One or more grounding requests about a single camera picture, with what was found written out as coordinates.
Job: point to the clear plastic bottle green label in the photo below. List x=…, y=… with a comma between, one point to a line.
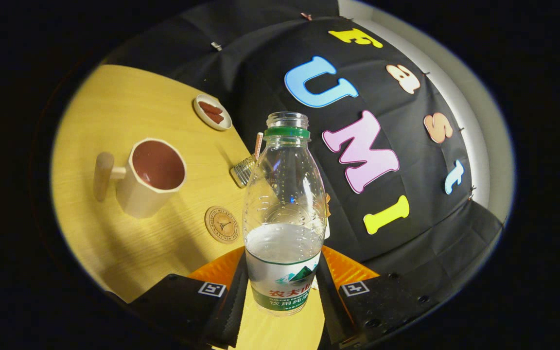
x=285, y=194

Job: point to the silver cloth clip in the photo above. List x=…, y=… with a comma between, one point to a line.
x=216, y=46

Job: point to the striped paper straw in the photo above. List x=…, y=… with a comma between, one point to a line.
x=258, y=146

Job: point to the reddish brown food piece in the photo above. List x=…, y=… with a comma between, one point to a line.
x=208, y=107
x=215, y=117

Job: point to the ribbed glass jar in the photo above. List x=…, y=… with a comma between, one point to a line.
x=242, y=171

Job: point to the black backdrop cloth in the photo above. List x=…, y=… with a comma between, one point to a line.
x=406, y=233

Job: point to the small white plate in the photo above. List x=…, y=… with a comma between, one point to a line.
x=201, y=118

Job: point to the wooden table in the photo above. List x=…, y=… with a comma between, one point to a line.
x=114, y=107

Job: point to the pink cloth clip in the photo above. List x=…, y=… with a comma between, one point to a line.
x=306, y=16

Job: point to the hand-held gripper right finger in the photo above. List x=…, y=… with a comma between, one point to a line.
x=328, y=306

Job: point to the round wooden coaster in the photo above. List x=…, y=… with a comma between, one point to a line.
x=221, y=224

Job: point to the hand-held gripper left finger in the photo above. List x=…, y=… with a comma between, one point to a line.
x=229, y=306

